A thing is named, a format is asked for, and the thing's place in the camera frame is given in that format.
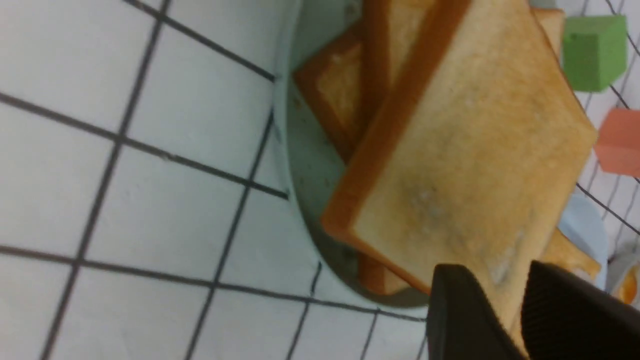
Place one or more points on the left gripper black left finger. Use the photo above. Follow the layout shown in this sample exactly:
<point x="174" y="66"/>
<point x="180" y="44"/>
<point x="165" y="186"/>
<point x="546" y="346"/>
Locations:
<point x="461" y="323"/>

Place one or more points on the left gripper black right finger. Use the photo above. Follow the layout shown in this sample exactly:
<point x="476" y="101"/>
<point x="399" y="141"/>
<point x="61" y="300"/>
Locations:
<point x="563" y="317"/>

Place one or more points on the toast slice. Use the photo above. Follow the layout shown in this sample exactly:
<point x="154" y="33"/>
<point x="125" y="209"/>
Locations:
<point x="473" y="156"/>
<point x="345" y="81"/>
<point x="560" y="251"/>

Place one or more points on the far fried egg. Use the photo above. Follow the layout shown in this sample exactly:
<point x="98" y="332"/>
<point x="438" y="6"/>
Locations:
<point x="628" y="288"/>

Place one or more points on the grey plate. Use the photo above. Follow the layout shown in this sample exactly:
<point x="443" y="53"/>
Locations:
<point x="617" y="268"/>

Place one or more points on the light blue plate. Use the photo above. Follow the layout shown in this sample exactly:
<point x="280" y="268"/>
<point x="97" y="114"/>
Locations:
<point x="582" y="224"/>

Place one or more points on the salmon pink cube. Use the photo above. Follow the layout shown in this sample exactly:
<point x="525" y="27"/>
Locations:
<point x="618" y="145"/>

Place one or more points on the green plate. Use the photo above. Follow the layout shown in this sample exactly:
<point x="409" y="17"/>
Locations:
<point x="308" y="163"/>

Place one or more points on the green cube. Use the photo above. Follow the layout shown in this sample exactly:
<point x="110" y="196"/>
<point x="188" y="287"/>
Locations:
<point x="594" y="51"/>

